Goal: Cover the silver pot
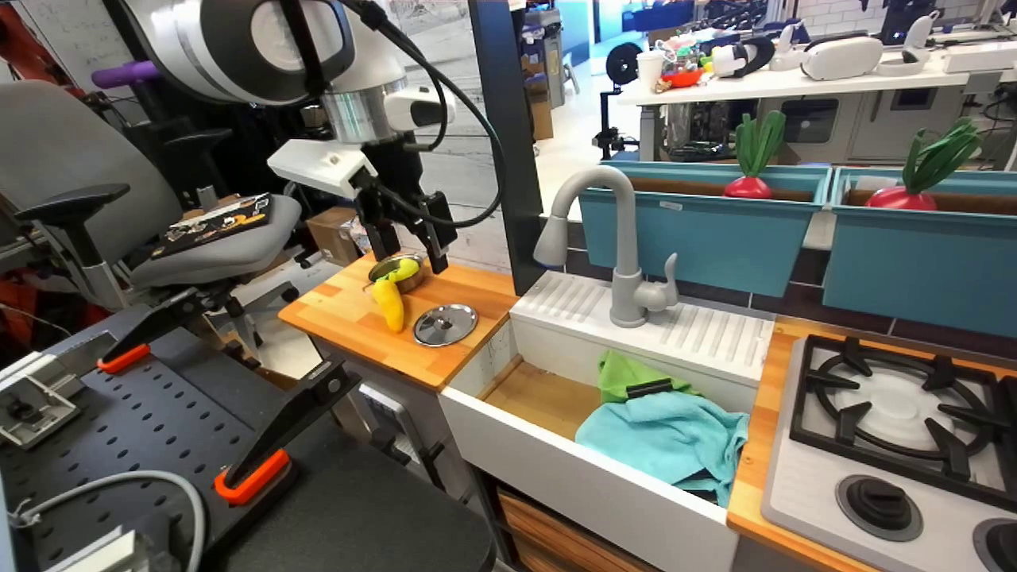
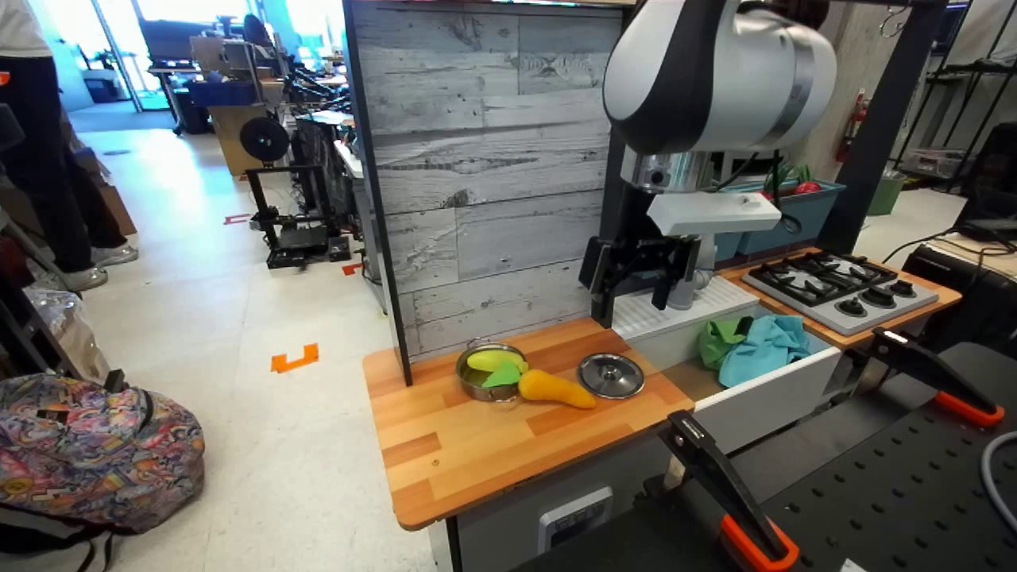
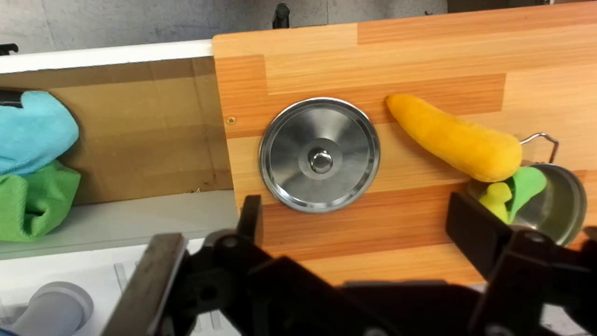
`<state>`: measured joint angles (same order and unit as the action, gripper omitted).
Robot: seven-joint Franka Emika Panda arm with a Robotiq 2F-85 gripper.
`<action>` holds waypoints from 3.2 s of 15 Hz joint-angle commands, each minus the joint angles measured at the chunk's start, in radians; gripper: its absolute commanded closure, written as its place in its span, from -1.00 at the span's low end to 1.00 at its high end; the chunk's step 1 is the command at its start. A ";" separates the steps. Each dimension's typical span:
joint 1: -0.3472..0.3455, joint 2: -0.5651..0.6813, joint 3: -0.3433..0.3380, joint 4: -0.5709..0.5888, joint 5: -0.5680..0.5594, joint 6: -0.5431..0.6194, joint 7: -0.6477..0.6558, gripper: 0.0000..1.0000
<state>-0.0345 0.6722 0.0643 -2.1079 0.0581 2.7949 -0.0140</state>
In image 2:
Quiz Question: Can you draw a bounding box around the grey wood plank backdrop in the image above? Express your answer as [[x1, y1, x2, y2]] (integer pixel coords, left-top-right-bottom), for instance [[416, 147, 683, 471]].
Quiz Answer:
[[353, 0, 629, 363]]

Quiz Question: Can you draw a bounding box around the grey cable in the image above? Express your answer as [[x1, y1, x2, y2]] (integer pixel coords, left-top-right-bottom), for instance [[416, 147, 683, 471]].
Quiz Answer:
[[979, 426, 1017, 503]]

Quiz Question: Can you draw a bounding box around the white power outlet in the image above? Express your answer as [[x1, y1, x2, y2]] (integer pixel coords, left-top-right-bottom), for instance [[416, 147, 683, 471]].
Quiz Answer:
[[534, 483, 617, 554]]

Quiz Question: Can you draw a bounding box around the wide black frame post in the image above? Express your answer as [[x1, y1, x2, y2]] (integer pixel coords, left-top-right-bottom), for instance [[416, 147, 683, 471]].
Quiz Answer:
[[821, 0, 951, 258]]

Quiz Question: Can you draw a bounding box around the white toy sink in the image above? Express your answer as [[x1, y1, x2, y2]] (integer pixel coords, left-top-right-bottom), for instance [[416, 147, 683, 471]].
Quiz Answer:
[[609, 277, 845, 456]]

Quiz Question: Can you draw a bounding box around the wooden stove board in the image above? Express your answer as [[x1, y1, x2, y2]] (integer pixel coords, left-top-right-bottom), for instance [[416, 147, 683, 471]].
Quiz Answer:
[[721, 249, 965, 352]]

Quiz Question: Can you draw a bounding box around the black office chair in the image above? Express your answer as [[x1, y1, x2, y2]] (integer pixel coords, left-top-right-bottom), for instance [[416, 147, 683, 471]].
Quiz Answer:
[[957, 121, 1017, 242]]

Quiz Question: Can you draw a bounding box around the silver pot lid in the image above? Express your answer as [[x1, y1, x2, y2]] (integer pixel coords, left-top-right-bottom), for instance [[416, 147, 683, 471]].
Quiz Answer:
[[576, 348, 647, 404]]

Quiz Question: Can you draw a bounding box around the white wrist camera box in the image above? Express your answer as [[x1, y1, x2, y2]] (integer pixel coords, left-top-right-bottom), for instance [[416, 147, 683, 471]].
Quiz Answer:
[[646, 189, 786, 239]]

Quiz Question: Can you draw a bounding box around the black machine frame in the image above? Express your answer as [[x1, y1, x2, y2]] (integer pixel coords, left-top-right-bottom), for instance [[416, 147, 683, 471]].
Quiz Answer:
[[246, 108, 355, 271]]

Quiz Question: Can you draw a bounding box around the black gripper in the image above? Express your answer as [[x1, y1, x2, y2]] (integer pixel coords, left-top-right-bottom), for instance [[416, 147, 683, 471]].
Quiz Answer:
[[578, 230, 707, 327]]

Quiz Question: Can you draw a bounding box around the person in dark trousers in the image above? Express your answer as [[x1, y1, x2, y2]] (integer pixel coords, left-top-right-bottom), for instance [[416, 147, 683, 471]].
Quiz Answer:
[[0, 0, 141, 295]]

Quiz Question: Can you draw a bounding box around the blue storage bin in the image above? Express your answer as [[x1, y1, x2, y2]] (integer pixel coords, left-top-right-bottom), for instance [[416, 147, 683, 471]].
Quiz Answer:
[[712, 182, 851, 268]]

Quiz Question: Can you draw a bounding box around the toy stove with black burners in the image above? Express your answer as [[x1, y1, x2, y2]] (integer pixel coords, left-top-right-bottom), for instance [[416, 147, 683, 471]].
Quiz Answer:
[[745, 249, 943, 337]]

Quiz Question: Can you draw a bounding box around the colourful patterned backpack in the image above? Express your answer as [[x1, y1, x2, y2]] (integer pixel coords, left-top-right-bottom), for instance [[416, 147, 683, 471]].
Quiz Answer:
[[0, 368, 208, 536]]

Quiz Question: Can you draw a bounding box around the black clamp with orange handle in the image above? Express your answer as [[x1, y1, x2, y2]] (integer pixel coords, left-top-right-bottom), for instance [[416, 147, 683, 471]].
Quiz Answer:
[[654, 411, 804, 572], [869, 327, 1010, 432]]

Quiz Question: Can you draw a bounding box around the yellow plush carrot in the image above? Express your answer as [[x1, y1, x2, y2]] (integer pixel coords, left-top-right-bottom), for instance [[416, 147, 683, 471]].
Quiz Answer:
[[465, 348, 602, 414]]

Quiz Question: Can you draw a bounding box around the green cloth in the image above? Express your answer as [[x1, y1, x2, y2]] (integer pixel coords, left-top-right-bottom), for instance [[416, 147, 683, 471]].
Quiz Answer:
[[693, 315, 751, 376]]

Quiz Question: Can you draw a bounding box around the teal cloth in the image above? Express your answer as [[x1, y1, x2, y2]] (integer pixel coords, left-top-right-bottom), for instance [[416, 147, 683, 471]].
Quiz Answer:
[[716, 310, 816, 390]]

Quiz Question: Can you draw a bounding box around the thin black frame post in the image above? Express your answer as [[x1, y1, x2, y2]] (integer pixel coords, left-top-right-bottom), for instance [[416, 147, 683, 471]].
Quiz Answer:
[[341, 0, 416, 388]]

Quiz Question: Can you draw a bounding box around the red fire extinguisher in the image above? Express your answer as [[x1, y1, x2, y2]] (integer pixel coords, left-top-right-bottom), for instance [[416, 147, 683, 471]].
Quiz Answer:
[[835, 92, 872, 168]]

